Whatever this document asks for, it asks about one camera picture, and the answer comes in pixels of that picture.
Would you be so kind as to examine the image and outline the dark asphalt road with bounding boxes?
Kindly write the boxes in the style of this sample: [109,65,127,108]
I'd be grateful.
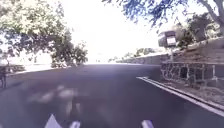
[0,62,224,128]

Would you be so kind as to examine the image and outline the distant trees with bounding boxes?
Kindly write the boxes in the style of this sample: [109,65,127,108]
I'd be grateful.
[108,47,158,63]

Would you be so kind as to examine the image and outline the box sign on pole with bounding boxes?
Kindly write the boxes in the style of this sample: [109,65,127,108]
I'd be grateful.
[157,30,178,63]

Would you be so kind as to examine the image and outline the robot's own part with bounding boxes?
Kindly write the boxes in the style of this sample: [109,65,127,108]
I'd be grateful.
[69,120,82,128]
[141,119,155,128]

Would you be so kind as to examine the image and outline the overhanging tree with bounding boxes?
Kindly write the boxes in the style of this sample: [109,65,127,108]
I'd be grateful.
[101,0,224,37]

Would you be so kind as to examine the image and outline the white painted edge line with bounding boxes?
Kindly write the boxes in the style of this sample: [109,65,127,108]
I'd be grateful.
[136,76,224,118]

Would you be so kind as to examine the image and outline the large leafy trees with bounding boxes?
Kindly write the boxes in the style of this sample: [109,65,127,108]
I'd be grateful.
[0,0,90,69]

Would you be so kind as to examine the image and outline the low dark stone fence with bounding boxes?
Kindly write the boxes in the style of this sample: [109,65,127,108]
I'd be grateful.
[160,61,224,90]

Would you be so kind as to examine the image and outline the dirt verge strip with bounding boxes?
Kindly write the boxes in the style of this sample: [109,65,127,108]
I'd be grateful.
[145,76,224,110]

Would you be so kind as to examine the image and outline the long stone wall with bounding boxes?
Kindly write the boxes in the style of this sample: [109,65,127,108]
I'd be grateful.
[114,36,224,66]

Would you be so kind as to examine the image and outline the bushes above wall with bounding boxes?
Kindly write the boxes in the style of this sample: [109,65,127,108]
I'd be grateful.
[176,12,224,50]

